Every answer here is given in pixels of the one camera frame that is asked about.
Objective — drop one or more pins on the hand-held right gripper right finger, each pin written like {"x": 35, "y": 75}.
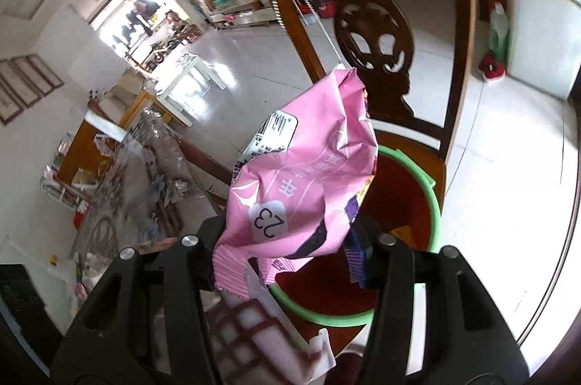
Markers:
{"x": 359, "y": 260}

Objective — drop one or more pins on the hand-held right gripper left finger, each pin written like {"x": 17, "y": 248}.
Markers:
{"x": 206, "y": 258}

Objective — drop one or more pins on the red bucket with green rim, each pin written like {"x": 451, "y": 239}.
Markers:
{"x": 399, "y": 203}

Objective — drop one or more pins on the pink snack packet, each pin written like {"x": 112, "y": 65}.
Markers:
{"x": 308, "y": 167}

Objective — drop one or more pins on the clear plastic bottle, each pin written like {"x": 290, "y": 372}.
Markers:
{"x": 156, "y": 135}

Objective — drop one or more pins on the small yellow object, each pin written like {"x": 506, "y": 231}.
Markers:
{"x": 53, "y": 260}

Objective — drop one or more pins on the small white table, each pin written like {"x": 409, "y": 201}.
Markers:
{"x": 186, "y": 87}

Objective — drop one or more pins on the small red object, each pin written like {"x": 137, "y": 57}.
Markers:
{"x": 492, "y": 66}

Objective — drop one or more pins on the white and green bottle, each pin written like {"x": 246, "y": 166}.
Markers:
{"x": 499, "y": 33}

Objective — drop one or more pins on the framed wall scrolls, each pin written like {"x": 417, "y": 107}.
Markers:
{"x": 25, "y": 83}

